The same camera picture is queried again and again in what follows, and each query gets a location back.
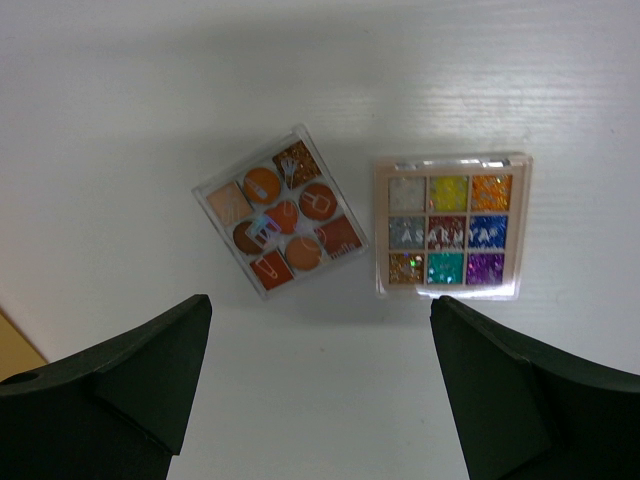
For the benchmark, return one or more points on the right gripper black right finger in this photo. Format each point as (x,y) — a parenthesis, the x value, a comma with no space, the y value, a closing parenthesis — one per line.
(524,409)

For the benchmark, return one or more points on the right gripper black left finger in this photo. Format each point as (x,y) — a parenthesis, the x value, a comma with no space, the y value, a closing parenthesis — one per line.
(117,410)

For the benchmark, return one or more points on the orange drawer organizer box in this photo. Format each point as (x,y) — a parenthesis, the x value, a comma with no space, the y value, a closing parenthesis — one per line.
(18,353)

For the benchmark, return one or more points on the beige glitter eyeshadow palette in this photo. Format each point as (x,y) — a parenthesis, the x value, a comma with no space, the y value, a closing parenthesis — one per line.
(451,225)

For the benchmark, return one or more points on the clear orange eyeshadow palette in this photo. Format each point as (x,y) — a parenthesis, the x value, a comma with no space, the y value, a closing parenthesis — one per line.
(281,214)

